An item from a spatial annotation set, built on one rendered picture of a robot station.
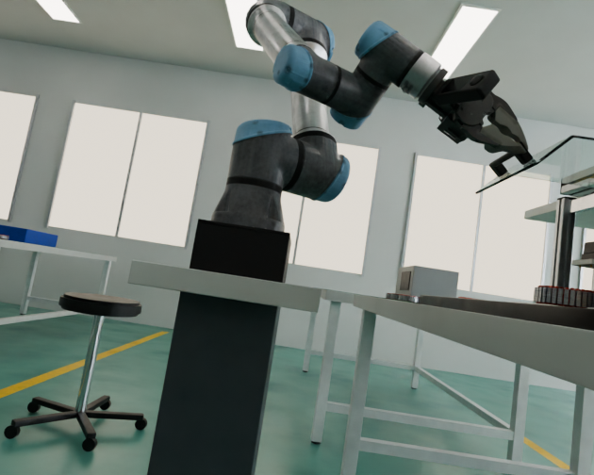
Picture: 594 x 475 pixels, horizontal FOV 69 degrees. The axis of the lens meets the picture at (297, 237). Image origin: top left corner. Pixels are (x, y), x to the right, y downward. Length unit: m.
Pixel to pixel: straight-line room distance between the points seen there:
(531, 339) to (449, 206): 5.23
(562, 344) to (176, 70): 5.90
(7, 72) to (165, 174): 2.47
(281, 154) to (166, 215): 4.76
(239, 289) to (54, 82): 6.04
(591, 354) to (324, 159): 0.64
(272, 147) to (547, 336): 0.58
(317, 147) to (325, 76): 0.18
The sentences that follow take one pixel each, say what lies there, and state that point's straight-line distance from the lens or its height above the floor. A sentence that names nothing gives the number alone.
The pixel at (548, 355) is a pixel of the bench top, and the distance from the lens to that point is 0.51.
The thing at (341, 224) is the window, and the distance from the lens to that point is 5.39.
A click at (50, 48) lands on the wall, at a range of 6.86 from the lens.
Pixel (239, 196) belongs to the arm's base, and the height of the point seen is 0.90.
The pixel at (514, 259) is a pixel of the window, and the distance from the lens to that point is 5.98.
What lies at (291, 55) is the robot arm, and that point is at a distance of 0.82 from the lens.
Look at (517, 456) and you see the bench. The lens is 2.59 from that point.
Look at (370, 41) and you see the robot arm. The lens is 0.87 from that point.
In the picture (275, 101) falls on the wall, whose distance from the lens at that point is 5.80.
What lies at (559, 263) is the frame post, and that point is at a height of 0.89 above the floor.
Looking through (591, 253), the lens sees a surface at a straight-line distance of 1.02.
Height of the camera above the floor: 0.75
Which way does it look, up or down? 6 degrees up
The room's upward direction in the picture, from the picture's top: 9 degrees clockwise
